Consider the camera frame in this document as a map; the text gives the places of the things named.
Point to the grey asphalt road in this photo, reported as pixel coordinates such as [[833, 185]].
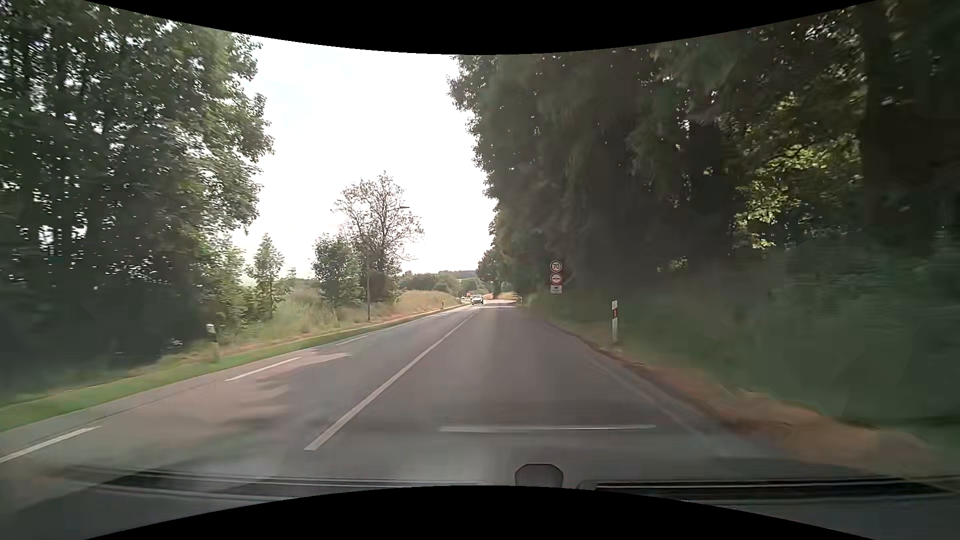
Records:
[[487, 367]]

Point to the bare-topped tree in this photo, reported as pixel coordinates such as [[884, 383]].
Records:
[[379, 232]]

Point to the dry grass field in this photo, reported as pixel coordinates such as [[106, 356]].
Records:
[[352, 307]]

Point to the small leafy tree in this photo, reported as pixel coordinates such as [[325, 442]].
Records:
[[336, 271]]

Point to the road markings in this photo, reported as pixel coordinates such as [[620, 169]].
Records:
[[375, 394]]

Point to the car's own bonnet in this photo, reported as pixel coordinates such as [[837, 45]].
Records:
[[480, 469]]

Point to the slender young tree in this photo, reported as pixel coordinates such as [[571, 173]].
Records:
[[267, 276]]

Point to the wood of tall trees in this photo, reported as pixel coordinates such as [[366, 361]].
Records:
[[675, 165]]

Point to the grassy roadside bank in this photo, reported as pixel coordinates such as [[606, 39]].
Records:
[[810, 360]]

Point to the grass verge strip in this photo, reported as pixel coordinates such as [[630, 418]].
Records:
[[150, 379]]

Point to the large dense trees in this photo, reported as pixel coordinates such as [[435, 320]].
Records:
[[112, 187]]

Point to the round road signs on post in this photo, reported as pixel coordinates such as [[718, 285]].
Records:
[[556, 277]]

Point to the lamp post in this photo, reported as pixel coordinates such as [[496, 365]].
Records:
[[368, 277]]

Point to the white marker post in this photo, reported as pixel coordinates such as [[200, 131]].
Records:
[[614, 321], [212, 334]]

